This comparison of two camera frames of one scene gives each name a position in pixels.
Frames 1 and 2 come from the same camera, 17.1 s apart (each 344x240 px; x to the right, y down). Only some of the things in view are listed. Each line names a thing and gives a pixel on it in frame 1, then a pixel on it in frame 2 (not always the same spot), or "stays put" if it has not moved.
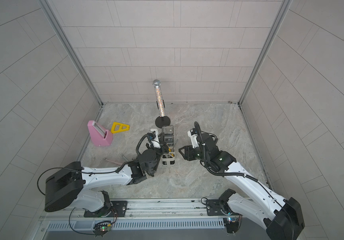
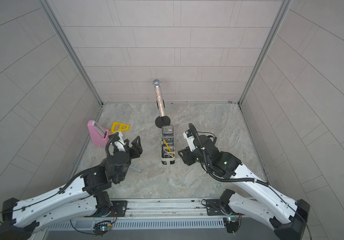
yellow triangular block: (120, 129) stays put
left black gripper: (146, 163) → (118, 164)
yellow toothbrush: (170, 150) stays put
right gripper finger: (188, 150) stays put
